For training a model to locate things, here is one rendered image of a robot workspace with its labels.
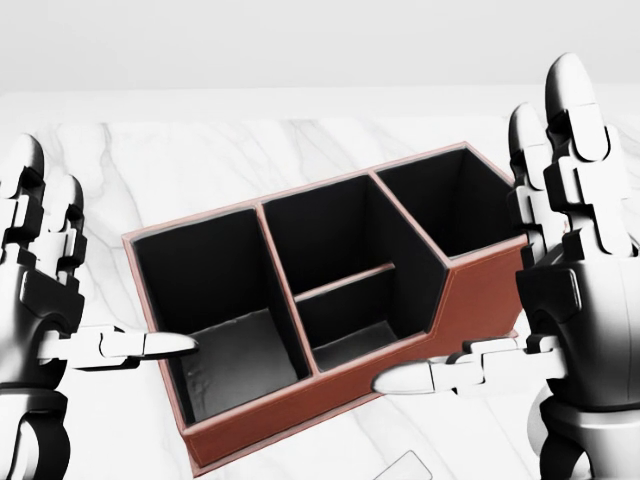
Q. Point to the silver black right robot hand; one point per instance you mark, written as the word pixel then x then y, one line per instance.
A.
pixel 590 320

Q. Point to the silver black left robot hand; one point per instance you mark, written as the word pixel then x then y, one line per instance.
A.
pixel 45 300

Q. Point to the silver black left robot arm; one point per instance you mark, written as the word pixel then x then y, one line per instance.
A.
pixel 55 430

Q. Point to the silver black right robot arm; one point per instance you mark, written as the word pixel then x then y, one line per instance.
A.
pixel 600 440

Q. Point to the red-brown desk caddy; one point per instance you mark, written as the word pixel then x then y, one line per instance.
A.
pixel 480 295

